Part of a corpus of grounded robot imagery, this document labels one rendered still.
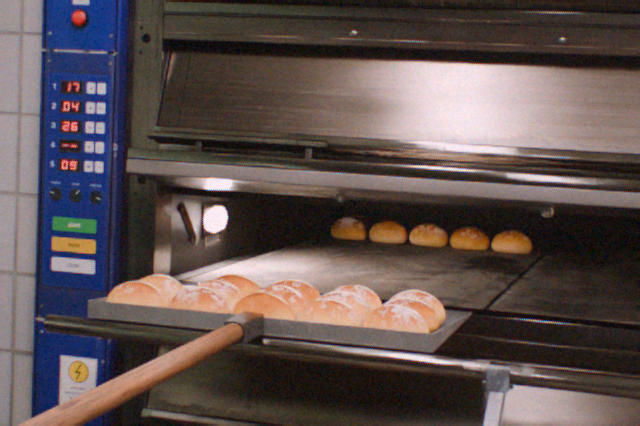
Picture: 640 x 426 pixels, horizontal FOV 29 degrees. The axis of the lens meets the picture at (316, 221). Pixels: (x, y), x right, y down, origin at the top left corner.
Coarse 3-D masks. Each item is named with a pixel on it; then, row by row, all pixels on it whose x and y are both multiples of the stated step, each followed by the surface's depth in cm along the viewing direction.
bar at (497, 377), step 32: (64, 320) 196; (96, 320) 195; (256, 352) 187; (288, 352) 185; (320, 352) 184; (352, 352) 183; (384, 352) 182; (512, 384) 176; (544, 384) 175; (576, 384) 174; (608, 384) 172
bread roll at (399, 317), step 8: (392, 304) 187; (376, 312) 186; (384, 312) 185; (392, 312) 184; (400, 312) 184; (408, 312) 184; (416, 312) 185; (368, 320) 186; (376, 320) 185; (384, 320) 184; (392, 320) 184; (400, 320) 183; (408, 320) 183; (416, 320) 184; (424, 320) 185; (392, 328) 183; (400, 328) 183; (408, 328) 183; (416, 328) 183; (424, 328) 184
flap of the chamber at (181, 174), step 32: (128, 160) 215; (256, 192) 228; (288, 192) 222; (320, 192) 216; (352, 192) 210; (384, 192) 205; (416, 192) 201; (448, 192) 199; (480, 192) 198; (512, 192) 197; (544, 192) 195; (576, 192) 194; (608, 192) 193
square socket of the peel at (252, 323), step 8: (248, 312) 187; (256, 312) 187; (232, 320) 180; (240, 320) 180; (248, 320) 181; (256, 320) 184; (248, 328) 180; (256, 328) 184; (248, 336) 181; (256, 336) 184; (240, 344) 179
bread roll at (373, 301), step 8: (336, 288) 204; (344, 288) 203; (352, 288) 202; (360, 288) 202; (368, 288) 203; (360, 296) 201; (368, 296) 201; (376, 296) 202; (368, 304) 201; (376, 304) 201
